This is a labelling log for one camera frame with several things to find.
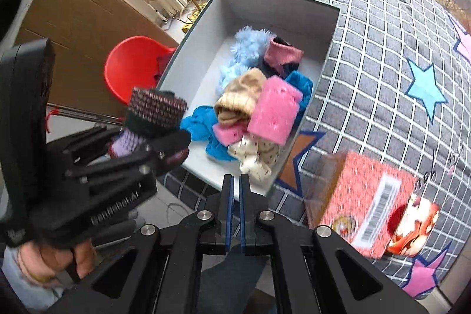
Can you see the person's left forearm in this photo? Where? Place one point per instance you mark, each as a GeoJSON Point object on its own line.
{"type": "Point", "coordinates": [18, 292]}

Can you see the red patterned box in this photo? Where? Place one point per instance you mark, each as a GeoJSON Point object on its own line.
{"type": "Point", "coordinates": [353, 196]}

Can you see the person's leg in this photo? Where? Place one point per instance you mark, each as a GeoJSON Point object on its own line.
{"type": "Point", "coordinates": [228, 284]}

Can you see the white polka dot scrunchie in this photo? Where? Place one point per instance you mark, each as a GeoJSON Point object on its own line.
{"type": "Point", "coordinates": [254, 155]}

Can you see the brown cardboard box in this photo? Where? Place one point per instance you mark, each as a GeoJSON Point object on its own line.
{"type": "Point", "coordinates": [73, 12]}

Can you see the checkered star blanket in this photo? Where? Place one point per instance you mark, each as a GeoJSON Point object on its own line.
{"type": "Point", "coordinates": [368, 41]}

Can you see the person's left hand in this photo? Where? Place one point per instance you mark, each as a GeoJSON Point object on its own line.
{"type": "Point", "coordinates": [51, 262]}

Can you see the grey cardboard box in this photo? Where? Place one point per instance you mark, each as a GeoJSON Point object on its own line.
{"type": "Point", "coordinates": [257, 16]}

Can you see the dark striped knit sock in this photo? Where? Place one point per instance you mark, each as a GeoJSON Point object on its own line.
{"type": "Point", "coordinates": [154, 111]}

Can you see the pink fuzzy sock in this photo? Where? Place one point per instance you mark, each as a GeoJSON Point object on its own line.
{"type": "Point", "coordinates": [283, 54]}

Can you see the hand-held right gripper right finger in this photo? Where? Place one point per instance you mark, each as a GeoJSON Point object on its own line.
{"type": "Point", "coordinates": [243, 218]}

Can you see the red plastic chair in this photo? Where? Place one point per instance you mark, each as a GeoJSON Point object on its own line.
{"type": "Point", "coordinates": [132, 67]}

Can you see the beige knit sock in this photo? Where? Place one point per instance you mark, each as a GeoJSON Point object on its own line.
{"type": "Point", "coordinates": [239, 93]}

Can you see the light blue fluffy cloth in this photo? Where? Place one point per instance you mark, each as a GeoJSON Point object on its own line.
{"type": "Point", "coordinates": [246, 49]}

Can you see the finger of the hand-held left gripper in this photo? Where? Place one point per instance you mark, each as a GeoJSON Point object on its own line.
{"type": "Point", "coordinates": [169, 152]}
{"type": "Point", "coordinates": [92, 143]}

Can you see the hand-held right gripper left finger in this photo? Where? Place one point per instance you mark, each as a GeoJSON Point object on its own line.
{"type": "Point", "coordinates": [229, 218]}

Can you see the pink sponge block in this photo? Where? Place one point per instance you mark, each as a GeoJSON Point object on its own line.
{"type": "Point", "coordinates": [230, 133]}
{"type": "Point", "coordinates": [274, 111]}

